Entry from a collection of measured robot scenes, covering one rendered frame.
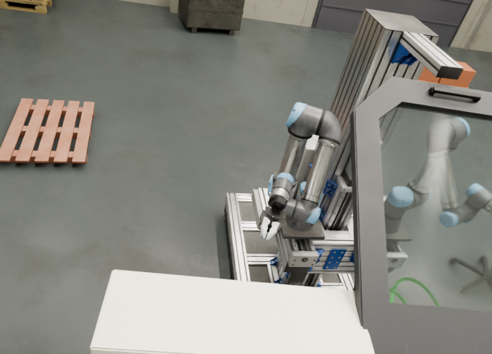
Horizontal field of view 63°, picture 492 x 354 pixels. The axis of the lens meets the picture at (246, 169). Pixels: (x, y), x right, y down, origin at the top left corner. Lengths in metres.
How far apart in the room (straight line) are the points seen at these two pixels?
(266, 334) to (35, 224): 2.62
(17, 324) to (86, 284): 0.45
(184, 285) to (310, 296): 0.35
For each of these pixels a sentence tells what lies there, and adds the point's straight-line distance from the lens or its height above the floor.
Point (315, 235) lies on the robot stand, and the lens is 2.08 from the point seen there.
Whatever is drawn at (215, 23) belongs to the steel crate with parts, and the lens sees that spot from 6.99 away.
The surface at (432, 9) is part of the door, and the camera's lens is 9.31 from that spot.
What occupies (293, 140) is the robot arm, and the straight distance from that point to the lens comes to 1.79.
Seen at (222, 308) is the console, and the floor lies 1.55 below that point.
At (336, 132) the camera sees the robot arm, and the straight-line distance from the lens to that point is 1.73.
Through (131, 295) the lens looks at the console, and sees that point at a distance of 1.11.
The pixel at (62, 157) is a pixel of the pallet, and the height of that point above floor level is 0.10.
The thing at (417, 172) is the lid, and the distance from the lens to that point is 1.40.
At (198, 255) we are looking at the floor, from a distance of 3.18.
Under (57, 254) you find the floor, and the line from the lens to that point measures 3.24.
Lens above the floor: 2.48
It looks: 38 degrees down
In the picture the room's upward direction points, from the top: 13 degrees clockwise
